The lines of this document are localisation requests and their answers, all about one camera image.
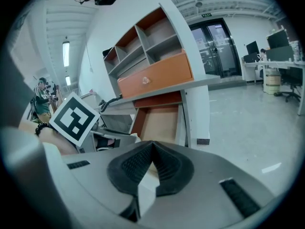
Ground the black bead bracelet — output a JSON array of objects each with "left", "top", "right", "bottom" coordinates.
[{"left": 34, "top": 122, "right": 50, "bottom": 137}]

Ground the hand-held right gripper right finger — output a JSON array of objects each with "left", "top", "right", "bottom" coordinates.
[{"left": 138, "top": 140, "right": 275, "bottom": 229}]

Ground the person's left forearm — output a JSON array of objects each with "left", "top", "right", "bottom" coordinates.
[{"left": 18, "top": 121, "right": 80, "bottom": 156}]

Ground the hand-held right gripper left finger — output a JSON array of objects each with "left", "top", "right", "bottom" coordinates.
[{"left": 44, "top": 140, "right": 155, "bottom": 229}]

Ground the black computer monitor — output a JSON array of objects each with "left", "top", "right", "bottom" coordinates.
[
  {"left": 245, "top": 41, "right": 260, "bottom": 56},
  {"left": 266, "top": 29, "right": 290, "bottom": 50}
]

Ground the white office desk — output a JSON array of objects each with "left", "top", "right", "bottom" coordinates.
[{"left": 241, "top": 60, "right": 305, "bottom": 83}]

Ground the wooden desk drawer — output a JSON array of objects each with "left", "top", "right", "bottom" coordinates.
[{"left": 129, "top": 103, "right": 187, "bottom": 148}]

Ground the grey wooden desk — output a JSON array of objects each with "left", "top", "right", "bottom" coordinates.
[{"left": 93, "top": 76, "right": 222, "bottom": 119}]

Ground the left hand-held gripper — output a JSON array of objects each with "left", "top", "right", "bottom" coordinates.
[{"left": 49, "top": 91, "right": 138, "bottom": 154}]

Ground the grey and orange shelf unit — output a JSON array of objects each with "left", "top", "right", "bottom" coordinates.
[{"left": 102, "top": 6, "right": 199, "bottom": 81}]

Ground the yellow and white bin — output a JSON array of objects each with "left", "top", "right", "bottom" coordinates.
[{"left": 263, "top": 68, "right": 282, "bottom": 95}]

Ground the black glass double door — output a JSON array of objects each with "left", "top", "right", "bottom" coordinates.
[{"left": 189, "top": 18, "right": 243, "bottom": 79}]

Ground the black office chair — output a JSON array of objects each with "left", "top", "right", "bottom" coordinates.
[{"left": 273, "top": 66, "right": 304, "bottom": 103}]

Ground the black bag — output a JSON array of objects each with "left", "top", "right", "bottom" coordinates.
[{"left": 102, "top": 47, "right": 115, "bottom": 58}]

